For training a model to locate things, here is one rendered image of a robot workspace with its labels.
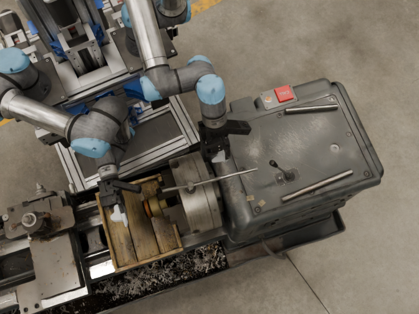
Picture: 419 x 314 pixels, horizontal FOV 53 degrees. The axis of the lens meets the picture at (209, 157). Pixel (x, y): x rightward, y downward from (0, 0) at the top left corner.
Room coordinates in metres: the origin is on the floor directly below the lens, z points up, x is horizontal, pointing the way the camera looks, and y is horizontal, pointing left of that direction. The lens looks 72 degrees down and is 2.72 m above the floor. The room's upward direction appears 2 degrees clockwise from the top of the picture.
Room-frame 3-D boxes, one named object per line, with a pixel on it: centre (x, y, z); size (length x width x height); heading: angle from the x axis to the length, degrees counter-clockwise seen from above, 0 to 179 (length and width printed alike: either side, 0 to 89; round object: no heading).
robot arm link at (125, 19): (1.03, 0.29, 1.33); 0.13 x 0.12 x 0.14; 108
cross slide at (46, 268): (0.19, 0.65, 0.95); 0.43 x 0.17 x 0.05; 20
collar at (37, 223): (0.25, 0.67, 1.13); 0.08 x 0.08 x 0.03
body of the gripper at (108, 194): (0.38, 0.39, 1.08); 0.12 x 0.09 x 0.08; 20
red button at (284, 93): (0.75, -0.28, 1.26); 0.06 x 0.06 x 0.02; 20
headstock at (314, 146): (0.54, -0.31, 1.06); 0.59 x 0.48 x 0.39; 110
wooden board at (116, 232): (0.30, 0.30, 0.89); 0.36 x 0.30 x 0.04; 20
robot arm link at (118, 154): (0.55, 0.43, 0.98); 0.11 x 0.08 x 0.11; 158
